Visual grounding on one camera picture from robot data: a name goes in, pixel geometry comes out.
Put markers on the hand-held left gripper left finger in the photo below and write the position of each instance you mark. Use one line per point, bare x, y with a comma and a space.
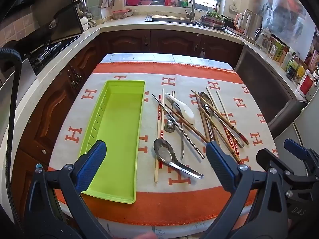
92, 164

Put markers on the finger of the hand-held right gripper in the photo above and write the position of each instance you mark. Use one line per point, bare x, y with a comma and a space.
295, 147
266, 155

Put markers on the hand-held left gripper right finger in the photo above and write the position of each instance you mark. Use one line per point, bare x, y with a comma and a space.
219, 164

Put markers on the ivory chopstick red striped end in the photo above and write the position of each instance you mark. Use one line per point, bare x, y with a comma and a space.
224, 107
231, 141

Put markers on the twisted metal chopstick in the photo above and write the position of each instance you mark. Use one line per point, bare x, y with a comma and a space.
192, 143

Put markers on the smooth metal chopstick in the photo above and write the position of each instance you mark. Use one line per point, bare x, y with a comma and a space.
182, 149

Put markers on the green plastic utensil tray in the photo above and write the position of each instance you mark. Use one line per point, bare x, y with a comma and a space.
122, 129

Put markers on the stainless steel spoon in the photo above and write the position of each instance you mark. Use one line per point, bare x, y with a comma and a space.
208, 110

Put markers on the large metal soup spoon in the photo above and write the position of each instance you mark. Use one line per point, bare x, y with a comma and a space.
163, 151

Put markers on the white ceramic spoon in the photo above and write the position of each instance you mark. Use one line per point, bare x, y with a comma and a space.
187, 114

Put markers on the white refrigerator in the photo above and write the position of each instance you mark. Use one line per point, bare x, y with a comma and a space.
309, 119

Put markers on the stainless steel dishwasher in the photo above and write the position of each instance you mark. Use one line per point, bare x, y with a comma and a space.
264, 84

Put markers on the row of seasoning bottles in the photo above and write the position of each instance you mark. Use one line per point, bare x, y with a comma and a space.
299, 72

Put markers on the orange beige printed blanket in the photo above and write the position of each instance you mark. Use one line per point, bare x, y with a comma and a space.
187, 79

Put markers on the glass pitcher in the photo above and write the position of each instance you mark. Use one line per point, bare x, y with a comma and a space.
264, 41

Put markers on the black gas stove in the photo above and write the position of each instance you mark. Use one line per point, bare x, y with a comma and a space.
62, 46

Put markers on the pink white electric kettle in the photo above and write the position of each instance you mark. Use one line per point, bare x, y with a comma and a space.
245, 20

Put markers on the stacked white bowls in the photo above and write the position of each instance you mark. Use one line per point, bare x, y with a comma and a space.
84, 23

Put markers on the tall stainless steel splash guard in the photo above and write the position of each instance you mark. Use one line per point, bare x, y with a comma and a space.
72, 22

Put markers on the basket of green vegetables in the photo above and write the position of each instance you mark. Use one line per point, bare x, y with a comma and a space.
211, 21

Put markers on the steel sink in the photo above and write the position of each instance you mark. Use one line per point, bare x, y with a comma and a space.
169, 20

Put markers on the pink food container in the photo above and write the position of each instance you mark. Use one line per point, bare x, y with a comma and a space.
122, 14

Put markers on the chrome faucet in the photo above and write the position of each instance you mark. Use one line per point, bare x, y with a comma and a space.
192, 10

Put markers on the green label bottle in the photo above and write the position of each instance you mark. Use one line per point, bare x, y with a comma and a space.
185, 2

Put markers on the red plastic basin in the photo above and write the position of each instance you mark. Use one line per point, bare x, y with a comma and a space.
132, 0

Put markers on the pink bowl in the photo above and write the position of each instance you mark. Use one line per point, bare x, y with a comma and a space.
145, 2

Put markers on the plastic wrapped wall poster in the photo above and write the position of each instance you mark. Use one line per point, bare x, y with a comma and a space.
289, 12

